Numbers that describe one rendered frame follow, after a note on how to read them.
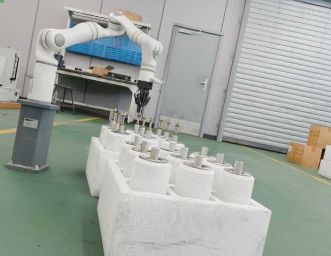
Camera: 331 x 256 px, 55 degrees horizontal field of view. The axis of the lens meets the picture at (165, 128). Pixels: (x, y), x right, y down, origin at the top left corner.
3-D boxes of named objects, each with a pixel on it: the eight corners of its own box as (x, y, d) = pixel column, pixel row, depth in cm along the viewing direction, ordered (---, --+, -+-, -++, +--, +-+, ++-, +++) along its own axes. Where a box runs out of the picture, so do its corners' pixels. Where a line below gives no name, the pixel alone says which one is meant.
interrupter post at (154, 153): (149, 160, 78) (152, 148, 78) (147, 159, 80) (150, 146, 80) (158, 162, 78) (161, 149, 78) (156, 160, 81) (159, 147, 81)
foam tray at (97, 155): (91, 196, 121) (99, 150, 120) (85, 171, 158) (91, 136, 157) (184, 206, 133) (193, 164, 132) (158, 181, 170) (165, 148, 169)
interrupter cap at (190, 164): (187, 168, 78) (188, 165, 78) (178, 162, 85) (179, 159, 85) (215, 172, 80) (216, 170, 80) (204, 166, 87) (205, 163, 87)
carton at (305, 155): (318, 169, 441) (322, 148, 440) (301, 166, 441) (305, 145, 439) (307, 165, 471) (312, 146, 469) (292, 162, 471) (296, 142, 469)
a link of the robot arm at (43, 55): (37, 25, 139) (30, 64, 140) (51, 26, 134) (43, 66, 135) (54, 32, 147) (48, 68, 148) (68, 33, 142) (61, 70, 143)
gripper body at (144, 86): (143, 81, 159) (140, 99, 160) (134, 77, 152) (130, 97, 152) (156, 83, 156) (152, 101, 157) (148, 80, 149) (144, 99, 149)
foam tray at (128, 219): (106, 270, 71) (121, 192, 70) (96, 209, 108) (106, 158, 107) (257, 278, 82) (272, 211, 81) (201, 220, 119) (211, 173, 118)
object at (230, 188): (214, 243, 81) (229, 174, 80) (200, 228, 90) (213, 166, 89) (247, 246, 83) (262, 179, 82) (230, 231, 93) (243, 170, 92)
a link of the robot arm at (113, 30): (115, 30, 179) (81, 37, 161) (117, 12, 174) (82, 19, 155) (127, 35, 176) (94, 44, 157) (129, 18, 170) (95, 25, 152)
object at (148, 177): (123, 235, 74) (138, 160, 73) (118, 220, 83) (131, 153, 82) (162, 239, 77) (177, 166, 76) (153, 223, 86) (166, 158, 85)
